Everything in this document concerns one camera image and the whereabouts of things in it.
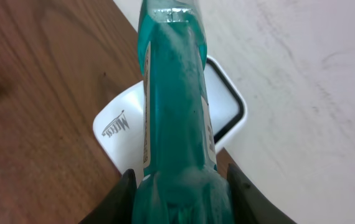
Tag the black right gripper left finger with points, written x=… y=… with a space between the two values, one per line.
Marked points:
x=117 y=206

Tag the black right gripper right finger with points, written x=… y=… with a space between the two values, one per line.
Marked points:
x=249 y=204

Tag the teal deodorant bottle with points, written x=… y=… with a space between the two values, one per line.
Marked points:
x=180 y=183

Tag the white barcode scanner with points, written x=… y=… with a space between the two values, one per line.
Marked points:
x=119 y=127

